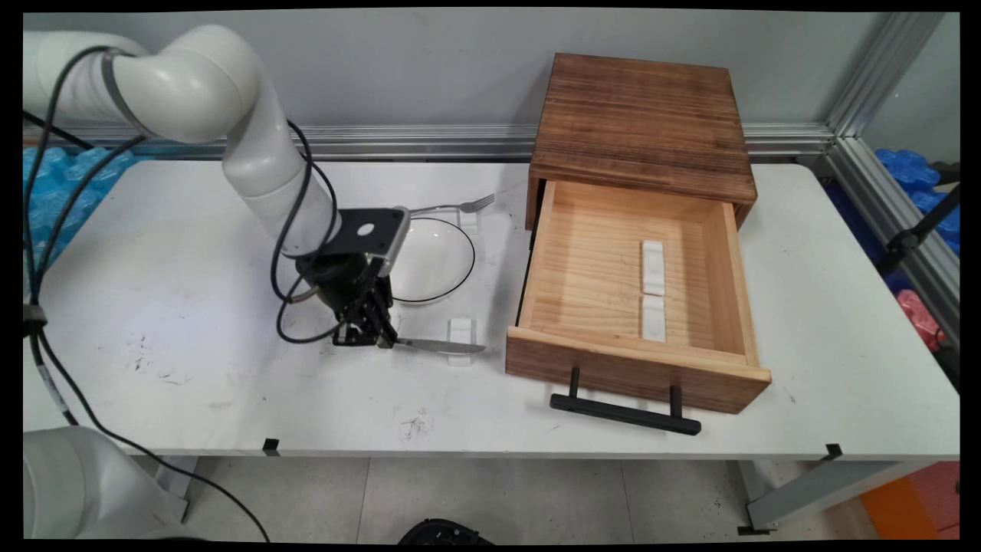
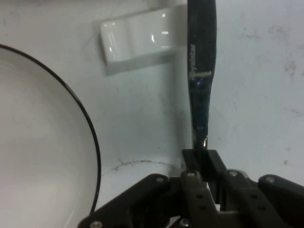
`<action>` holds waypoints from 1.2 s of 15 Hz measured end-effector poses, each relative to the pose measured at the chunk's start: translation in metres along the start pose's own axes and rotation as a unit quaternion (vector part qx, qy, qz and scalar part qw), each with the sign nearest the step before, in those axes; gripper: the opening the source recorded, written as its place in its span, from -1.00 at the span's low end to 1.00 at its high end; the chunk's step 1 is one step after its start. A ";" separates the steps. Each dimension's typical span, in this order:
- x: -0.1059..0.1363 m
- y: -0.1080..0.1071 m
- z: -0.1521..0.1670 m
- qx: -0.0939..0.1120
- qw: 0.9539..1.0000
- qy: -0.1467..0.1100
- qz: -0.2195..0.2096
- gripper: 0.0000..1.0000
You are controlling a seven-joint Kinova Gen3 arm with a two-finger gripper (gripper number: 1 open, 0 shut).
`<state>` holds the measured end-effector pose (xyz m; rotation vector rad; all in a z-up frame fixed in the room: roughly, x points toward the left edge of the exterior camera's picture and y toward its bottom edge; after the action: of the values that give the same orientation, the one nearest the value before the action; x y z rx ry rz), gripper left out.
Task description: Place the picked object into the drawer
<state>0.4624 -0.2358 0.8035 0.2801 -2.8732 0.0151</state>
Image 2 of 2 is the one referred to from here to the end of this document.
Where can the silver table knife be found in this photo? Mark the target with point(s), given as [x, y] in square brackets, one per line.
[202, 59]

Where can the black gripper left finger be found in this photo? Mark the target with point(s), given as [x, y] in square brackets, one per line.
[147, 199]

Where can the white ceramic knife rest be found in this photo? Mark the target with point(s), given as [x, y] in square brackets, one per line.
[137, 40]

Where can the white plate with black rim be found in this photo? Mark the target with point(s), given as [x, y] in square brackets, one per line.
[42, 142]

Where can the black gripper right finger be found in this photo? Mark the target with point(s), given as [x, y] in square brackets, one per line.
[261, 197]

